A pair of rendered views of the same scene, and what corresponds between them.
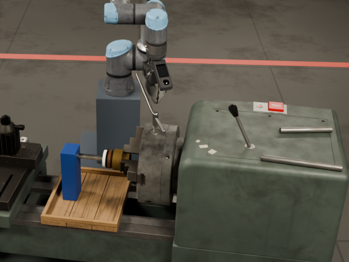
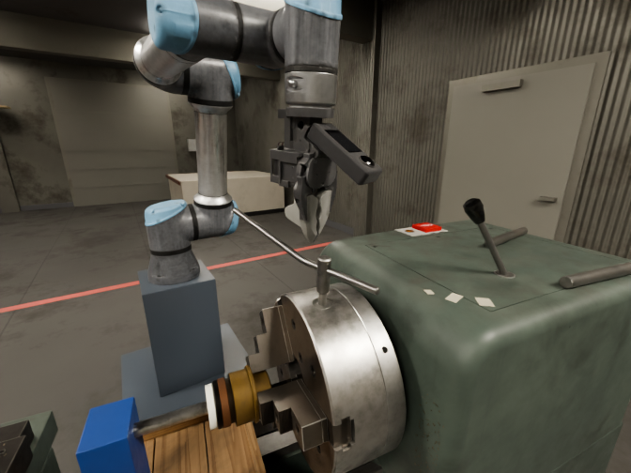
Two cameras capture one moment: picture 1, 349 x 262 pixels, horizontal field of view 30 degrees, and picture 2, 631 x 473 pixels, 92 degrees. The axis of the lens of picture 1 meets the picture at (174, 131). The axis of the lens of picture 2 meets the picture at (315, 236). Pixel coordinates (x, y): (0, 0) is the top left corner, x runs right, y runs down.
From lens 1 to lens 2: 2.00 m
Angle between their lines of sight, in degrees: 30
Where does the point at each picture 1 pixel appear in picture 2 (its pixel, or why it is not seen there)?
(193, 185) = (489, 398)
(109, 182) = (209, 439)
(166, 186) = (399, 422)
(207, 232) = not seen: outside the picture
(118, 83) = (175, 263)
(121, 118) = (190, 315)
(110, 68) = (159, 241)
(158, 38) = (330, 47)
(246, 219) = (556, 417)
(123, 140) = (197, 346)
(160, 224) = not seen: outside the picture
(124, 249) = not seen: outside the picture
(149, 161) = (353, 376)
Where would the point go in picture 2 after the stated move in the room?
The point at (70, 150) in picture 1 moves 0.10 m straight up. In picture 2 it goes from (109, 428) to (94, 370)
